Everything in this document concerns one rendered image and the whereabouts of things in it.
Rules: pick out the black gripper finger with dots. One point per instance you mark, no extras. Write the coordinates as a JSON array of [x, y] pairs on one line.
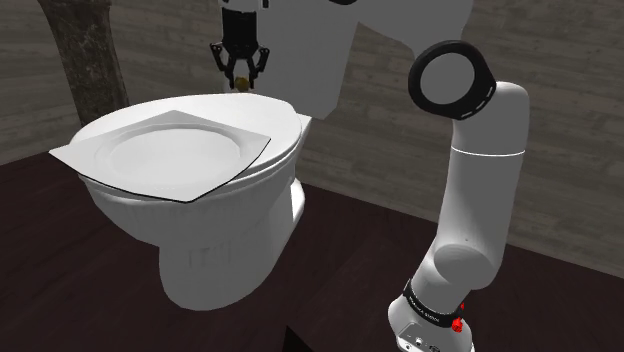
[[229, 66], [253, 66]]

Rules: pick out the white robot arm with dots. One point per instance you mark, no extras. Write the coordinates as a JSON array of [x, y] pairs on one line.
[[480, 204]]

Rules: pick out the white toilet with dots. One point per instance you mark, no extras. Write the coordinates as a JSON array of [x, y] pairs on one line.
[[229, 234]]

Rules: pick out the white square plate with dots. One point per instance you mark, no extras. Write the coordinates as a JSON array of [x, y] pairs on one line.
[[170, 161]]

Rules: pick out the dark stone pillar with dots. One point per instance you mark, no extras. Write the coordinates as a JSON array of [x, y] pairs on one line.
[[90, 63]]

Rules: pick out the small gold round object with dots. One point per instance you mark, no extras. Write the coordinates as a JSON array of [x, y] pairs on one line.
[[240, 83]]

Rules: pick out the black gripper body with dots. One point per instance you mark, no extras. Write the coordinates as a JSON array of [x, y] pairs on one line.
[[240, 31]]

